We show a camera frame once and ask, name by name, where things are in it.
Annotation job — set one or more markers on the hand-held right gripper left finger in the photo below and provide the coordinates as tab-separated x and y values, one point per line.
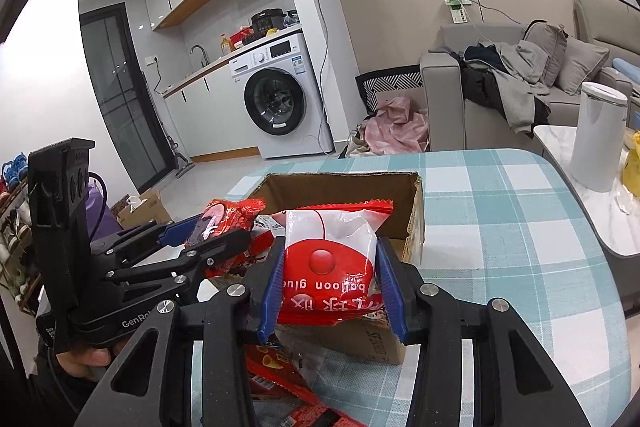
272	292

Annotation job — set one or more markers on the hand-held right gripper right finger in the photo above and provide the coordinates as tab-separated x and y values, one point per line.
395	297

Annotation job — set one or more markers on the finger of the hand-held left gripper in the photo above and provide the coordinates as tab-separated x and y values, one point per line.
177	231
220	244

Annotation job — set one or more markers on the large red snack packet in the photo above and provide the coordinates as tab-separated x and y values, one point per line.
230	217

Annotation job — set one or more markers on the red and white snack packet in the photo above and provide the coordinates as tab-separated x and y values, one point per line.
330	257

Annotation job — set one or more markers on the red potato chip packet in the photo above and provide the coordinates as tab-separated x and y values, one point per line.
270	367

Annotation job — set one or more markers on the brown cardboard box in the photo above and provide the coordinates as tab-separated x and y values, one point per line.
345	187

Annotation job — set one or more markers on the red and black snack packet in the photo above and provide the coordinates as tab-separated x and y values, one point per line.
320	417

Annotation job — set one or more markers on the person's left forearm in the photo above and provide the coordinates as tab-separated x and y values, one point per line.
60	397

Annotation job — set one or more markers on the person's left hand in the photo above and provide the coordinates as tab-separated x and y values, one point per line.
85	359

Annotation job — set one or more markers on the printed cardboard box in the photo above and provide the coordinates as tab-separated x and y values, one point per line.
145	212

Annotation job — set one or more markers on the purple plastic bag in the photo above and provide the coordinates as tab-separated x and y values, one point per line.
102	217

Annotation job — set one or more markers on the wooden shoe rack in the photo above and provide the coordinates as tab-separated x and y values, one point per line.
15	247

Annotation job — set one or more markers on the blue shoes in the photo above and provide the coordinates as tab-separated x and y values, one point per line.
15	167

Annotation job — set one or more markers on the floor mop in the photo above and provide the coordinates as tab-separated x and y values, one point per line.
180	159

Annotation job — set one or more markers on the white kitchen base cabinets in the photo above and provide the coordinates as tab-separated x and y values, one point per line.
210	112

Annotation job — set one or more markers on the checked teal tablecloth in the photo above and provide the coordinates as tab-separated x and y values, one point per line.
500	232

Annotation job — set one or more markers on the dark glass door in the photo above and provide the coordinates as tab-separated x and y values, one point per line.
120	97

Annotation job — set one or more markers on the white washing machine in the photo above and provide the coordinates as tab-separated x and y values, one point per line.
280	107

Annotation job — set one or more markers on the pink cloth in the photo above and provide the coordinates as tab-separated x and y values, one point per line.
395	127

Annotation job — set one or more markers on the kitchen faucet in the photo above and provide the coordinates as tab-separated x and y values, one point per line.
199	52

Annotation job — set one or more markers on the yellow bottle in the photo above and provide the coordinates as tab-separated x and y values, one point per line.
225	44

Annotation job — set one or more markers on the grey sofa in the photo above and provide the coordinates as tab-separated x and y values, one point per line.
450	107

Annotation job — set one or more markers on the red box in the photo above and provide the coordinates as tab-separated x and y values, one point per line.
242	38

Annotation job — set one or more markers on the patterned laundry basket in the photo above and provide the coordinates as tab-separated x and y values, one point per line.
390	82

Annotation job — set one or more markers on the marble coffee table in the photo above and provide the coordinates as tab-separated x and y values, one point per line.
600	227

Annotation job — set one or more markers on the black pressure cooker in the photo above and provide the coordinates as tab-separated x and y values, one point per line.
267	23

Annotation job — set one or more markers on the black clothes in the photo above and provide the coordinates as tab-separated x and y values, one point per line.
480	82

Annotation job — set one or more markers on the grey hoodie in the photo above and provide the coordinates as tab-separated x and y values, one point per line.
520	87

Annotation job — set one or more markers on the white cylindrical bin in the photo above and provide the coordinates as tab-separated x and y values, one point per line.
597	137

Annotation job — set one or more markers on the yellow plastic bag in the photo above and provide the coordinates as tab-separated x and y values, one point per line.
632	167

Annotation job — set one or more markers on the dark grey pillow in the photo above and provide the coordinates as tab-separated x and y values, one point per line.
547	52

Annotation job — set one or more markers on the light grey pillow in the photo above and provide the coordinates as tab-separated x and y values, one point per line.
582	64

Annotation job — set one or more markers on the light blue bolster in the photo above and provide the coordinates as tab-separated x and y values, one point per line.
627	72

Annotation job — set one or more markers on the green and white wall panel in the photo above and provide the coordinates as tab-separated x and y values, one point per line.
457	9

